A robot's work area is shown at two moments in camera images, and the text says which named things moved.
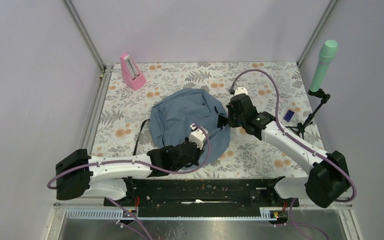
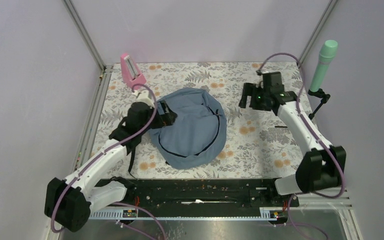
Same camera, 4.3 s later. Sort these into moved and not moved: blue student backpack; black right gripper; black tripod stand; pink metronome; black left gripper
Moved: black left gripper; black right gripper
Not moved: pink metronome; blue student backpack; black tripod stand
